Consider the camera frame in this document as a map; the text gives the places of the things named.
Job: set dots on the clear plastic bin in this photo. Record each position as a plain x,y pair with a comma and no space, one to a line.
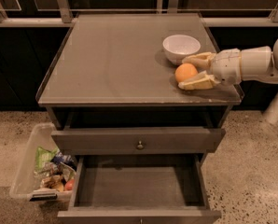
25,185

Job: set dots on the round metal drawer knob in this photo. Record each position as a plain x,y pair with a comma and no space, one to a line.
140,145

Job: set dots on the grey open middle drawer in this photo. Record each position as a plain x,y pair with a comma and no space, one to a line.
139,189

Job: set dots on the orange fruit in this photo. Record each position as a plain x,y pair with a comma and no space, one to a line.
185,71

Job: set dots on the red apple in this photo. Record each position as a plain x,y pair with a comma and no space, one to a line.
69,185

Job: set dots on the blue snack packet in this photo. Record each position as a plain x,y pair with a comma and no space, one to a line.
66,159

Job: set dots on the white ceramic bowl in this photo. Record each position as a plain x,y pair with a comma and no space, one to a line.
178,47

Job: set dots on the green snack bag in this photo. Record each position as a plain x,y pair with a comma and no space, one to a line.
42,156

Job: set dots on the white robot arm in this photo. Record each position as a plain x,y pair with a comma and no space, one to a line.
259,64

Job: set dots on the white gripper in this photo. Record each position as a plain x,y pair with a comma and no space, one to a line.
227,66

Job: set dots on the grey top drawer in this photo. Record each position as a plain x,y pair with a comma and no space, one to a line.
158,140

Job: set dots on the brown snack packet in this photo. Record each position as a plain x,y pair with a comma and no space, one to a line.
53,182

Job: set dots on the grey drawer cabinet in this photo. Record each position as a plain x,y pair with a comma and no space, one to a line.
113,73

